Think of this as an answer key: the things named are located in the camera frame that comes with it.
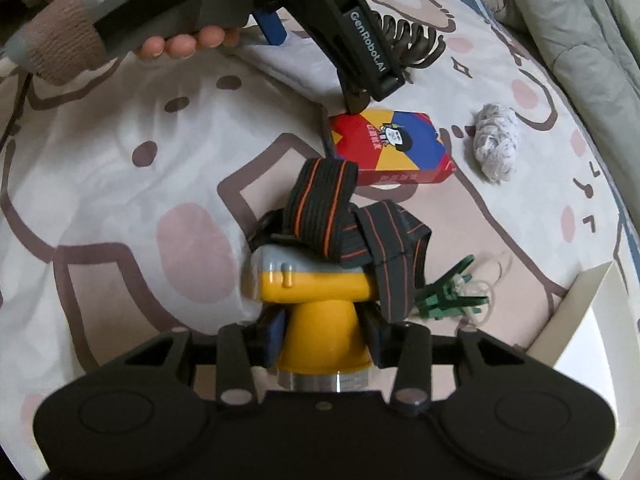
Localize grey foil pouch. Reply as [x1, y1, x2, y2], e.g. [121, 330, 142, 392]
[233, 18, 346, 115]

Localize green plastic clip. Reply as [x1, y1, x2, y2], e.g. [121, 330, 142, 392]
[414, 255, 490, 321]

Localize black claw hair clip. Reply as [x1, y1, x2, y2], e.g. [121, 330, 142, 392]
[373, 11, 447, 84]

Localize yellow headlamp with strap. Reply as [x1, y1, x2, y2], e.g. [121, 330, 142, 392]
[250, 158, 432, 392]

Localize colourful playing card box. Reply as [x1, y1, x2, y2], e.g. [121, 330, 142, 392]
[328, 110, 456, 186]

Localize cartoon bear blanket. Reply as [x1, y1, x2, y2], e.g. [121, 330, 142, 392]
[1, 0, 639, 479]

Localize white cardboard box tray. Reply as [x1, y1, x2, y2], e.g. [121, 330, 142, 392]
[527, 261, 639, 479]

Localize grey duvet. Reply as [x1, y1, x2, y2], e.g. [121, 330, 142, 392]
[491, 0, 640, 168]

